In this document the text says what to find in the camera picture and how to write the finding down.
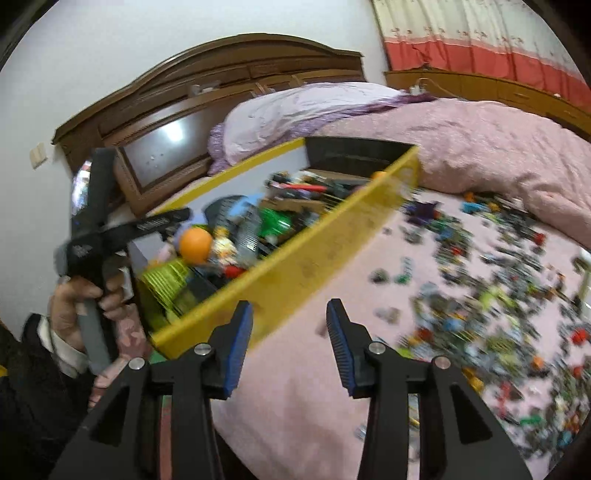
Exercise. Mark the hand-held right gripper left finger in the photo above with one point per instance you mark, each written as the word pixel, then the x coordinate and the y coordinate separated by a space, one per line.
pixel 240 350

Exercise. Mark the dark wooden headboard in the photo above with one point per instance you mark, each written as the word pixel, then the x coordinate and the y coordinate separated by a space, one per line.
pixel 207 60

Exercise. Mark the pile of loose toy bricks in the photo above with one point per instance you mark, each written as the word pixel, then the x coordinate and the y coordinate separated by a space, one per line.
pixel 485 314

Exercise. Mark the bright green toy piece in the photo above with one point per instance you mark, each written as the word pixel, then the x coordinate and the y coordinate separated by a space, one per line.
pixel 277 224

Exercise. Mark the lilac pillow with purple frill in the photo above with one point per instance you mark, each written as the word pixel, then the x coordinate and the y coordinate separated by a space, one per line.
pixel 286 110

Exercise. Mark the pink floral quilt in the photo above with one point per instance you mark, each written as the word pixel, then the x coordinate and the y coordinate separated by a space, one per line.
pixel 485 147

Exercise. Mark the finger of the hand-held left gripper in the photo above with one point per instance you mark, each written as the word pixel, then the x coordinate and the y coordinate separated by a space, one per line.
pixel 178 217

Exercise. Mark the large orange ball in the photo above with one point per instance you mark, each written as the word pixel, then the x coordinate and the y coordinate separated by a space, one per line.
pixel 196 246

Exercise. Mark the yellow cardboard box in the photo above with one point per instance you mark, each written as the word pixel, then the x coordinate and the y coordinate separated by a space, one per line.
pixel 300 267

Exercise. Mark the person's left forearm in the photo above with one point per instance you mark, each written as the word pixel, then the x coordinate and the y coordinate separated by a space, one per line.
pixel 41 369

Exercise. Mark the cream and red curtain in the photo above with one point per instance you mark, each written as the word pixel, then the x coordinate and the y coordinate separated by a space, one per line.
pixel 461 27

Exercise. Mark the purple wing piece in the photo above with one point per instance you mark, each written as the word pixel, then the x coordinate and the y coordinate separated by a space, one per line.
pixel 424 213

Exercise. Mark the heap of toys in box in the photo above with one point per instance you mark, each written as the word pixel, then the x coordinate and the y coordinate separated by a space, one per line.
pixel 295 189

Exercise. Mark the person's left hand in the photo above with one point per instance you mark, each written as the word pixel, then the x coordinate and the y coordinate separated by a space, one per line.
pixel 69 314

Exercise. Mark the yellow-green ribbed toy piece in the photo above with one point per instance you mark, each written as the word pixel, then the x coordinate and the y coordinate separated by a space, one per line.
pixel 164 281

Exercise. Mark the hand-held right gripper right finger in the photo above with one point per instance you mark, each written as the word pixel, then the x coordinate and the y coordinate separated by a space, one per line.
pixel 339 350

